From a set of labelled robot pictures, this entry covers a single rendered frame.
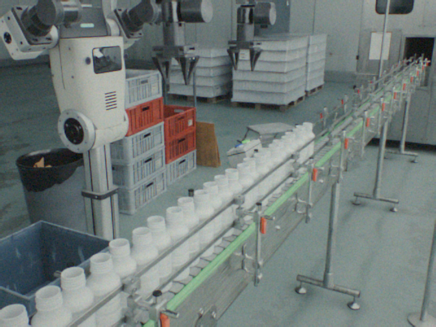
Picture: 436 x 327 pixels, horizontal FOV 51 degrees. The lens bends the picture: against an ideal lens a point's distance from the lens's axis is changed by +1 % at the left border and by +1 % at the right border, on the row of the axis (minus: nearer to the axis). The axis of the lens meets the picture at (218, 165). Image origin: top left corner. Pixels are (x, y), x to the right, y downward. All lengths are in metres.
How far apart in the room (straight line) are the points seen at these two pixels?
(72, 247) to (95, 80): 0.55
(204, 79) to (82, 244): 7.21
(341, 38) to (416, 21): 5.93
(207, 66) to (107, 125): 6.85
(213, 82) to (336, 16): 4.21
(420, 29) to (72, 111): 4.64
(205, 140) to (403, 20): 2.59
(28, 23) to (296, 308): 2.00
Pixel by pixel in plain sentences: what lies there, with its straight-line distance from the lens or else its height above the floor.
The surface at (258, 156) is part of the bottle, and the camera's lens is 1.39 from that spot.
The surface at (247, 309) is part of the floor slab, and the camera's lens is 2.69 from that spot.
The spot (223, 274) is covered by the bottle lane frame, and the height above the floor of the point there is 0.94.
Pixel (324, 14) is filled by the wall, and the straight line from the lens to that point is 11.65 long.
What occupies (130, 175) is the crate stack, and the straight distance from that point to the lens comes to 3.72.
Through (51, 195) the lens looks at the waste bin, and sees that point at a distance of 3.21.
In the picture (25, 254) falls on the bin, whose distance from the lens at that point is 1.56.
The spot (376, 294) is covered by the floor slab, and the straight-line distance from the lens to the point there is 2.96.
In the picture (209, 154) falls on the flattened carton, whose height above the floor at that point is 0.14.
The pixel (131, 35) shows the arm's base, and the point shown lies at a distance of 1.84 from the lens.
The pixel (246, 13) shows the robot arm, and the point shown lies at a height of 1.57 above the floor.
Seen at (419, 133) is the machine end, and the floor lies 0.23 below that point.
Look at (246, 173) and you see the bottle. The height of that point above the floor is 1.15.
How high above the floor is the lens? 1.58
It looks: 18 degrees down
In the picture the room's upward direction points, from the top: straight up
